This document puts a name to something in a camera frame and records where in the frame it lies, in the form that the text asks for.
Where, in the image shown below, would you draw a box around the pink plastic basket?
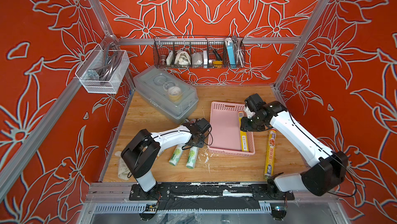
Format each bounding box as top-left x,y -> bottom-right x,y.
208,102 -> 255,157

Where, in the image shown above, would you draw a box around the green wrap roll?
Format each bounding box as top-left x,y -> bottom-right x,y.
169,144 -> 184,166
186,146 -> 199,169

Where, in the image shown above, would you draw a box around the yellow wrap roll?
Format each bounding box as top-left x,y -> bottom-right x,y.
182,119 -> 196,124
238,111 -> 249,152
264,129 -> 277,179

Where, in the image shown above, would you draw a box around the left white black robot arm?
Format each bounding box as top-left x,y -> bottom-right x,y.
121,118 -> 212,193

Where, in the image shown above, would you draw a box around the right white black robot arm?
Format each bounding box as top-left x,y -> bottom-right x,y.
240,94 -> 348,199

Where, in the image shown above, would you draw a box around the clear plastic storage box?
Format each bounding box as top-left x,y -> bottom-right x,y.
133,66 -> 199,124

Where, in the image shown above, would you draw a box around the tape roll on box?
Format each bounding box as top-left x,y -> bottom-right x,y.
167,86 -> 182,102

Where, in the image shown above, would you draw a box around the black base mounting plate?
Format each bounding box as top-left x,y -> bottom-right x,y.
129,182 -> 295,201

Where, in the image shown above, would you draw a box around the beige cloth on table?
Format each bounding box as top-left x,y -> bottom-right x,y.
114,151 -> 131,181

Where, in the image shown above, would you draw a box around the white cloth in wire basket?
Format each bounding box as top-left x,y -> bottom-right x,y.
174,50 -> 191,67

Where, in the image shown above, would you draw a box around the blue box in wire basket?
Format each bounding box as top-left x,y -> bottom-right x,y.
224,38 -> 236,68

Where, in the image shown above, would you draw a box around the black wire wall basket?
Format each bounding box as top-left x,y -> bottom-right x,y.
153,36 -> 246,69

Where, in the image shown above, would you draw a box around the clear wall bin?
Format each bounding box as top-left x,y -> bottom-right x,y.
75,45 -> 129,94

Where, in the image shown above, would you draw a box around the grey cables in bin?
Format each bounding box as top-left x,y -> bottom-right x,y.
86,39 -> 122,81

